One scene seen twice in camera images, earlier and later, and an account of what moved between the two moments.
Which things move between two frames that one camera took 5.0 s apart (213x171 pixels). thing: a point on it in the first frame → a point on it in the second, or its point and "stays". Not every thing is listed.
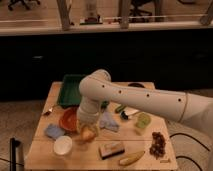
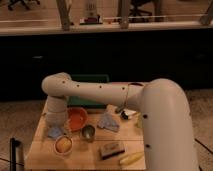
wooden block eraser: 112,149 stays
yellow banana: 131,158 stays
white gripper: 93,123 → 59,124
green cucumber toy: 120,108 stays
